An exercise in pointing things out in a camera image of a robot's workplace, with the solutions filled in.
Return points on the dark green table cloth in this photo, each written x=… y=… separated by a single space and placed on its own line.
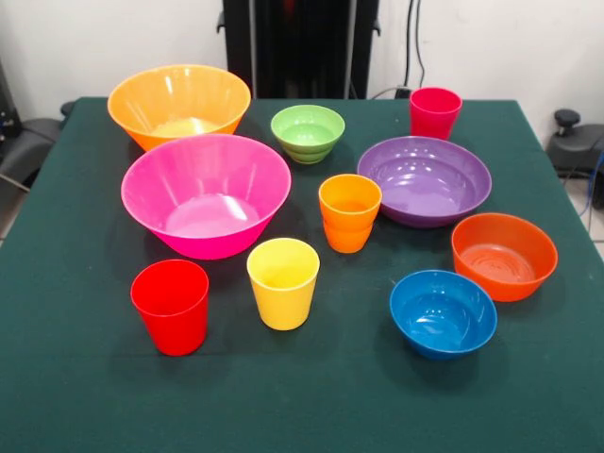
x=302 y=401

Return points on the crimson cup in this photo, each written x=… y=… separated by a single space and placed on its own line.
x=431 y=125

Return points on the red cup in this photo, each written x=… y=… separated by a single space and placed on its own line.
x=174 y=330

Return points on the large orange bowl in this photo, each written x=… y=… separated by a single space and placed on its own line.
x=141 y=108

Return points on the orange cup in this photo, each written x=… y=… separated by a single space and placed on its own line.
x=348 y=243
x=349 y=218

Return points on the purple bowl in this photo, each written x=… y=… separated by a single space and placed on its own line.
x=424 y=179

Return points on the black machine base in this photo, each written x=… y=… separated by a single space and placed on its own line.
x=575 y=151
x=28 y=141

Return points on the stack of green bowls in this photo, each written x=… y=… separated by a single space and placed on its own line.
x=307 y=137

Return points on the orange-red bowl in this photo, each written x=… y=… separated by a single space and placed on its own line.
x=500 y=288

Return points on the yellow cup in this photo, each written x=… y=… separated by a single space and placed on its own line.
x=283 y=307

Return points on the large pink bowl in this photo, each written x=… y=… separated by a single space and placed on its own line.
x=156 y=189

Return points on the blue bowl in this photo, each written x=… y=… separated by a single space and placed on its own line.
x=443 y=347

